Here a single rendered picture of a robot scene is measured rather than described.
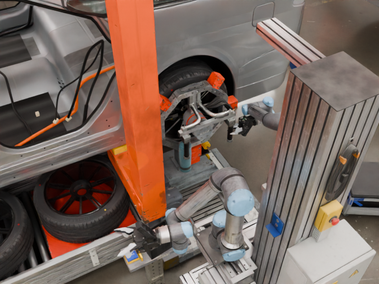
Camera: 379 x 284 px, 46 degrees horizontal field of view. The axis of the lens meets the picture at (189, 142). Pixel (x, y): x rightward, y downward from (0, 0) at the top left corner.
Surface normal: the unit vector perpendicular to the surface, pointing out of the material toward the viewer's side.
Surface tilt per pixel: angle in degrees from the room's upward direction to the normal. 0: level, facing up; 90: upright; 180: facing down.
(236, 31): 90
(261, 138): 0
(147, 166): 90
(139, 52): 90
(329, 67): 0
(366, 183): 0
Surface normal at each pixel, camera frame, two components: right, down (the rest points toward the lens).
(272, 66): 0.47, 0.63
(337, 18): 0.00, -0.70
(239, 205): 0.25, 0.60
